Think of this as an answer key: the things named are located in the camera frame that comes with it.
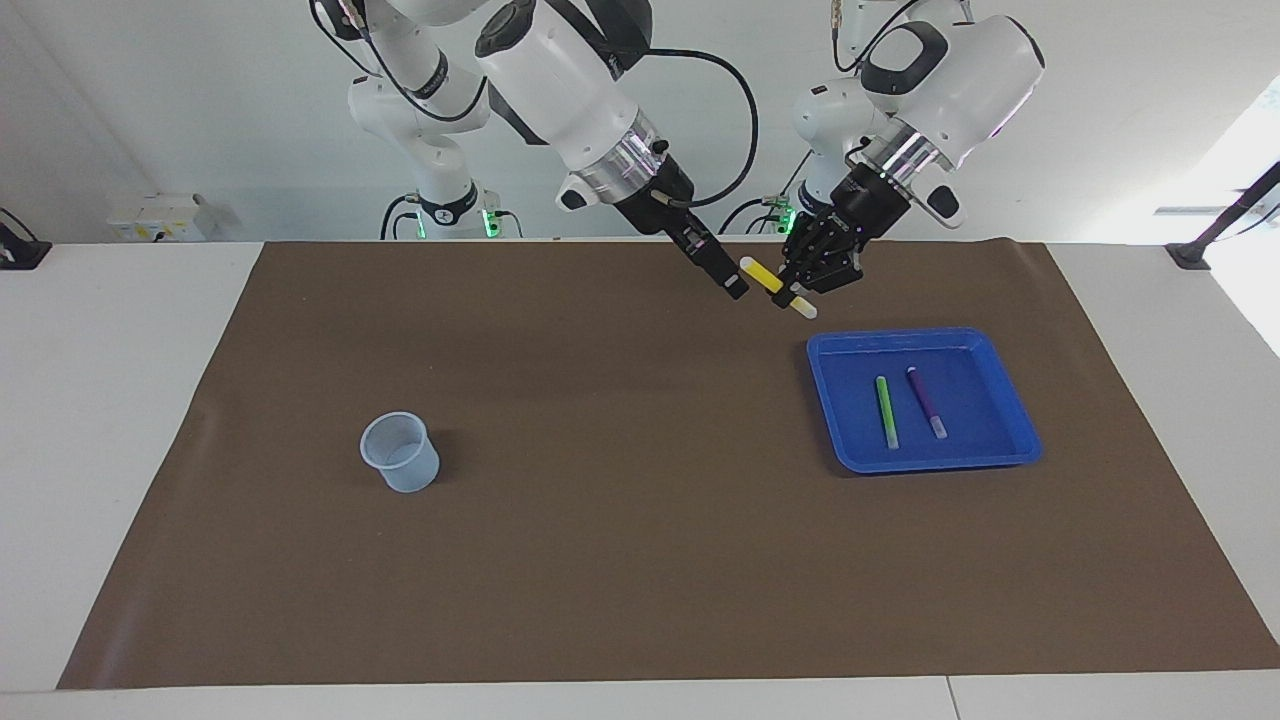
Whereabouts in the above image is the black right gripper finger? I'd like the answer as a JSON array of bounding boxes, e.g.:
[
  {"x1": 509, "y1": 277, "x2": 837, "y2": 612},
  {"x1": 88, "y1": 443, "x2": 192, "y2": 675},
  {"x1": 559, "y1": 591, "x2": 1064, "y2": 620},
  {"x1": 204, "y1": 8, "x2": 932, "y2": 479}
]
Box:
[
  {"x1": 690, "y1": 225, "x2": 749, "y2": 301},
  {"x1": 668, "y1": 228, "x2": 729, "y2": 298}
]

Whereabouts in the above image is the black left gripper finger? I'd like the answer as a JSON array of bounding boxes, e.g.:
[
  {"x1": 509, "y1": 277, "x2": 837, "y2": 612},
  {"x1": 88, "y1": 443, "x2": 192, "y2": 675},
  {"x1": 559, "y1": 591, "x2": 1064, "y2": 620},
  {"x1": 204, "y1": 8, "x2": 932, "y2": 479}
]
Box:
[
  {"x1": 808, "y1": 240, "x2": 866, "y2": 293},
  {"x1": 775, "y1": 215, "x2": 836, "y2": 309}
]

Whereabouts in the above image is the yellow marker pen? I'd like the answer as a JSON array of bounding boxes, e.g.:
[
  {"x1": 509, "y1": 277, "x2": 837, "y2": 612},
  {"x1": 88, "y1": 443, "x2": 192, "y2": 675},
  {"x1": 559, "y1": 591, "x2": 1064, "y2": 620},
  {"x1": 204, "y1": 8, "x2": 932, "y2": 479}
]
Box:
[{"x1": 739, "y1": 256, "x2": 819, "y2": 320}]

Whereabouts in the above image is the green marker pen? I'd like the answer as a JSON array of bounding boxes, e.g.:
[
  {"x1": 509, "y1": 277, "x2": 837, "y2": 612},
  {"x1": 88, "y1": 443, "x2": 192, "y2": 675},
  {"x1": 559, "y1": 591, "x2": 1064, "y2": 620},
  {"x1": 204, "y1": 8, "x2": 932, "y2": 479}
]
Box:
[{"x1": 875, "y1": 375, "x2": 900, "y2": 451}]

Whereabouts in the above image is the purple marker pen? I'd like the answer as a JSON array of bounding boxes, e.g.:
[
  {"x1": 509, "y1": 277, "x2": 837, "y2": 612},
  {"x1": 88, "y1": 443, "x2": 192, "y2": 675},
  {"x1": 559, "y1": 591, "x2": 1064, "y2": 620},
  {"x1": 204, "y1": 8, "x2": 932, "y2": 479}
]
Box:
[{"x1": 906, "y1": 366, "x2": 948, "y2": 440}]

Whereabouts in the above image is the blue plastic tray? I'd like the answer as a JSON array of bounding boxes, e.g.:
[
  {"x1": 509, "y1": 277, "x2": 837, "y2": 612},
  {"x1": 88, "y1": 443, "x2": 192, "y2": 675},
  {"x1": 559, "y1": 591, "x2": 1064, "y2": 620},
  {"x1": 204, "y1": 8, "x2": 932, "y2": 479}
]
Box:
[{"x1": 806, "y1": 327, "x2": 1044, "y2": 475}]

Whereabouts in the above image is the brown table mat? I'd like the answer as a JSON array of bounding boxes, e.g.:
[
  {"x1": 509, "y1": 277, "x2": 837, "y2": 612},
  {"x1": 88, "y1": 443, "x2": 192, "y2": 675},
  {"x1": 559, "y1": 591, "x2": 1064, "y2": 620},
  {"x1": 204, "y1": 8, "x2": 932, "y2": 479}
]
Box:
[{"x1": 57, "y1": 238, "x2": 1280, "y2": 691}]

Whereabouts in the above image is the black angled stand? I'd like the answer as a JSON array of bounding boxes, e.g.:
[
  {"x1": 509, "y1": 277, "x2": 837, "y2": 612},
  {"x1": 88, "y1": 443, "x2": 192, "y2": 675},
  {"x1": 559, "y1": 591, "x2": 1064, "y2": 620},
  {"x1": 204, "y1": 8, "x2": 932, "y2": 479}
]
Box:
[{"x1": 1165, "y1": 160, "x2": 1280, "y2": 271}]

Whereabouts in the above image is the clear plastic cup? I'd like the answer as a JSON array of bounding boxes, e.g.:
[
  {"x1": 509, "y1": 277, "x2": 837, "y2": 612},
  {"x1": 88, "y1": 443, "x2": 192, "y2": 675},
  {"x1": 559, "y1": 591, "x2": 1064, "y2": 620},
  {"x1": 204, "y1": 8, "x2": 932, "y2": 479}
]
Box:
[{"x1": 360, "y1": 411, "x2": 441, "y2": 494}]

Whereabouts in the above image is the black table clamp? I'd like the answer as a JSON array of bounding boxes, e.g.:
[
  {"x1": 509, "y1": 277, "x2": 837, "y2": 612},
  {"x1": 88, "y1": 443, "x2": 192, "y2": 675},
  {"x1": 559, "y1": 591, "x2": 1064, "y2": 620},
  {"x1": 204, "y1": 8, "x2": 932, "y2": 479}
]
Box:
[{"x1": 0, "y1": 208, "x2": 53, "y2": 271}]

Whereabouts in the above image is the black base cable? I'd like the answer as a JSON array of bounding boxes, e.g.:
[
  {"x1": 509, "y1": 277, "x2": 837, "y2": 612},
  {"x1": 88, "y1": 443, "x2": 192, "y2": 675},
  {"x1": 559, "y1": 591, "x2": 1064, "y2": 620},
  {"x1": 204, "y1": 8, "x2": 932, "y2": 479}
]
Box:
[
  {"x1": 380, "y1": 194, "x2": 423, "y2": 241},
  {"x1": 718, "y1": 197, "x2": 791, "y2": 237}
]

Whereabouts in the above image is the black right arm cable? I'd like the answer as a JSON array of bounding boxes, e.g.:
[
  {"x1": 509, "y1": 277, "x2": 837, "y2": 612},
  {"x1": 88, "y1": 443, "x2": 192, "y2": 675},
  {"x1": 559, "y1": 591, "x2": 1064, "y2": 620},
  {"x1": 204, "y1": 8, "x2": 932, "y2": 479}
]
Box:
[{"x1": 640, "y1": 48, "x2": 759, "y2": 209}]

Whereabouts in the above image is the white wall socket box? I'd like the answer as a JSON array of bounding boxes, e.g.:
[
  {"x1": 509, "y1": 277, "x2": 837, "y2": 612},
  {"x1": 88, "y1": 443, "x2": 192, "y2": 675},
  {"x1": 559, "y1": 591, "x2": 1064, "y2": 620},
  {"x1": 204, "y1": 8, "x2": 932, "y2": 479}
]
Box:
[{"x1": 107, "y1": 193, "x2": 216, "y2": 243}]

